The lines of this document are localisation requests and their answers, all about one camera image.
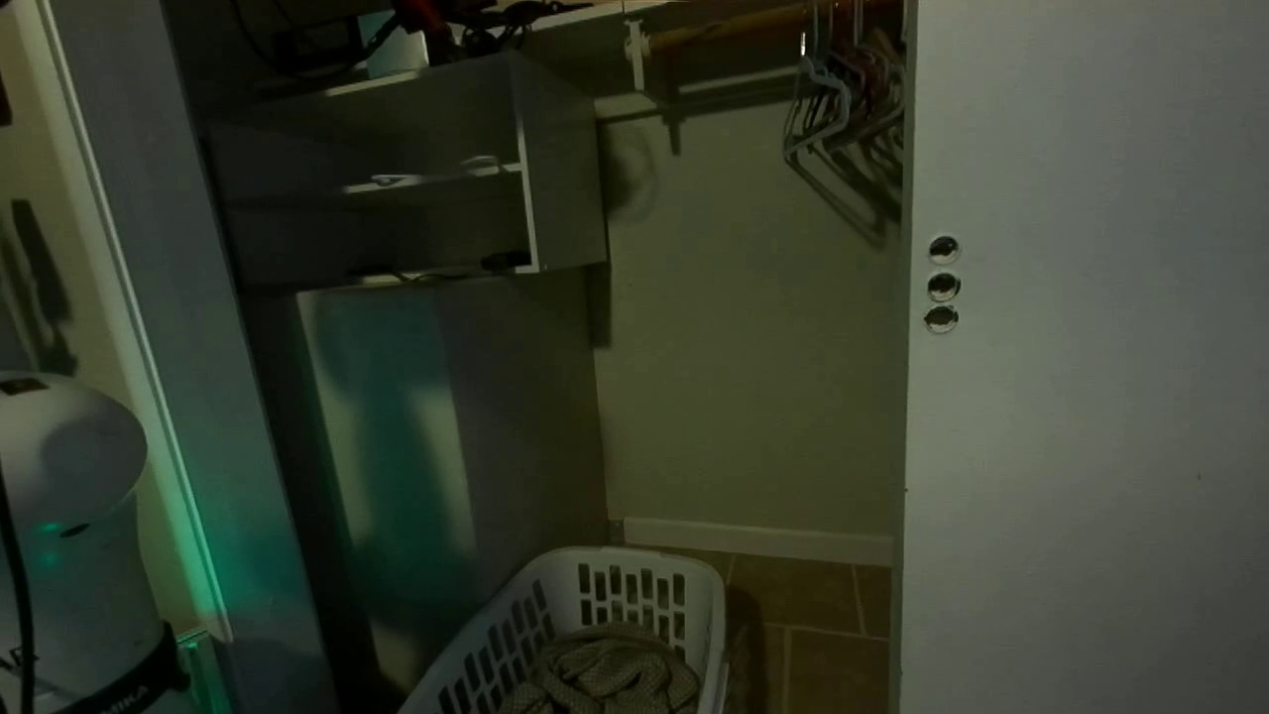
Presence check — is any white baseboard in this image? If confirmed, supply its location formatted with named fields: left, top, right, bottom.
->
left=620, top=513, right=896, bottom=573

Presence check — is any white plastic laundry basket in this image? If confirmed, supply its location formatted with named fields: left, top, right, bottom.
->
left=395, top=544, right=735, bottom=714

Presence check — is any white plastic spoon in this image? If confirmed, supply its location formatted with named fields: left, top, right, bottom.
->
left=338, top=154, right=526, bottom=200

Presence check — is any tall grey cabinet panel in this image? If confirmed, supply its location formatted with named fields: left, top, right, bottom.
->
left=242, top=271, right=613, bottom=694

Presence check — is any crumpled clothes pile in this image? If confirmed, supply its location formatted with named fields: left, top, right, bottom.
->
left=508, top=622, right=707, bottom=714

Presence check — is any wooden closet rod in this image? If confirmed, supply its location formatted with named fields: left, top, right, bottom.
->
left=646, top=0, right=909, bottom=57

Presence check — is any white closet door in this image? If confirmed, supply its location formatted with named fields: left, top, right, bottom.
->
left=894, top=0, right=1269, bottom=714

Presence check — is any white rod bracket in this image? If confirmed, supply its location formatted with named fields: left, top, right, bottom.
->
left=620, top=15, right=658, bottom=97

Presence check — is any wire clothes hangers bundle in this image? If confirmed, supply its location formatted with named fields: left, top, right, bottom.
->
left=776, top=19, right=912, bottom=250

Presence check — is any white door frame trim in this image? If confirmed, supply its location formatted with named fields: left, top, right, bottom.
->
left=34, top=0, right=237, bottom=645

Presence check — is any black wall-mounted object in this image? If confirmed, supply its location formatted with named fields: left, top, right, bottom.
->
left=5, top=193, right=81, bottom=377

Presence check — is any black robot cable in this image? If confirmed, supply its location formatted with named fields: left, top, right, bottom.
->
left=0, top=470, right=40, bottom=714

